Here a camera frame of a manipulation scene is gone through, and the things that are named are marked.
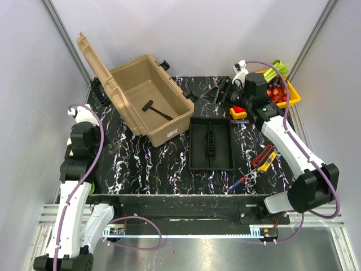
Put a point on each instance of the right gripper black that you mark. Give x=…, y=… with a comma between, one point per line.
x=230, y=85

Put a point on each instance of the black tool box tray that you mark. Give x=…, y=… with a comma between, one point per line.
x=210, y=145

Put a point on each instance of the tan plastic tool box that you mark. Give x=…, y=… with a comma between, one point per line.
x=130, y=86

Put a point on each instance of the black rubber mallet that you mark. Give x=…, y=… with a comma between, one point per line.
x=148, y=106

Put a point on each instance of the claw hammer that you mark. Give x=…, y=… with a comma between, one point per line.
x=111, y=149

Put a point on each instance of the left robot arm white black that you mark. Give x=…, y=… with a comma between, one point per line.
x=72, y=243

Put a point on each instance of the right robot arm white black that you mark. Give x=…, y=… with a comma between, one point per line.
x=315, y=181

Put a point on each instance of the red apple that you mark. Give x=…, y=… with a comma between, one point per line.
x=237, y=109

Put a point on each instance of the black marble pattern mat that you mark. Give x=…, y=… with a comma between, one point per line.
x=140, y=168

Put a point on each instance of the red yellow cherry cluster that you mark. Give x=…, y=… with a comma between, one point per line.
x=277, y=94

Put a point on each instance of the dark grape bunch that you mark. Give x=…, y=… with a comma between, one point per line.
x=276, y=82

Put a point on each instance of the leek with green leaves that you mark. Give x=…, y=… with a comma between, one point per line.
x=278, y=68

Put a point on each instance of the yellow plastic tray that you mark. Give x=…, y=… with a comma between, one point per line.
x=294, y=97

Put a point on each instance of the yellow utility knife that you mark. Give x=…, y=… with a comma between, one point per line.
x=265, y=166

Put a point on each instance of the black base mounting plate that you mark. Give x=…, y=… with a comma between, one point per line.
x=187, y=228

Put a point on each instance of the napa cabbage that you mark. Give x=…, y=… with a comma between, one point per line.
x=69, y=148

